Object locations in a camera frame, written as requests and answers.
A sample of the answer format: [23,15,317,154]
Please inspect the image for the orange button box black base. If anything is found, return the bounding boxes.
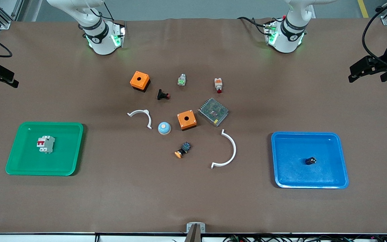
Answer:
[130,71,151,93]

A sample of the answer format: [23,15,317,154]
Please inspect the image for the small white curved bracket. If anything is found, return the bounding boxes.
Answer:
[127,109,153,130]

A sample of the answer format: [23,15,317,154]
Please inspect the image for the grey circuit breaker red switch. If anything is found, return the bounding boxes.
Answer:
[37,135,55,154]

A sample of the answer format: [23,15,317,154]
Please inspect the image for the large white curved bracket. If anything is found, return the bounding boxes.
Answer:
[211,129,237,169]

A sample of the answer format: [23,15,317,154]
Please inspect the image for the metal table edge clamp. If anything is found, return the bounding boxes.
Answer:
[186,222,206,242]

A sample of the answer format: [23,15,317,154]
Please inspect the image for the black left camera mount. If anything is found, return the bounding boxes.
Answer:
[348,68,387,83]

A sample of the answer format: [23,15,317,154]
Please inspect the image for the orange mushroom push button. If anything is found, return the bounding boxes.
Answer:
[174,142,192,159]

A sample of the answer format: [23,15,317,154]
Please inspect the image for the black right base cable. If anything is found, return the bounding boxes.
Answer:
[86,0,114,21]

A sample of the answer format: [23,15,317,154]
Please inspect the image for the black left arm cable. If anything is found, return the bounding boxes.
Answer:
[362,0,387,68]

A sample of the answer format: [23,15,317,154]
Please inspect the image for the black left base cable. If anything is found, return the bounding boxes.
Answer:
[237,16,268,34]

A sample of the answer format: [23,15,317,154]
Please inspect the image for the green plastic tray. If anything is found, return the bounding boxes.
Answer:
[5,122,84,176]

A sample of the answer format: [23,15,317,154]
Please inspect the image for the metal mesh power supply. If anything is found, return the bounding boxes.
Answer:
[198,97,229,127]

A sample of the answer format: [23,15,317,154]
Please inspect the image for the brown table cover mat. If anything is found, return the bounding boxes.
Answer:
[0,17,387,234]

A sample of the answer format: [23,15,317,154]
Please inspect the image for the blue plastic tray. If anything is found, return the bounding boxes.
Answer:
[271,132,349,189]

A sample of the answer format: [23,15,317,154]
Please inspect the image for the black base cable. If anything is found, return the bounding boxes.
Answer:
[237,16,268,34]
[86,0,114,21]

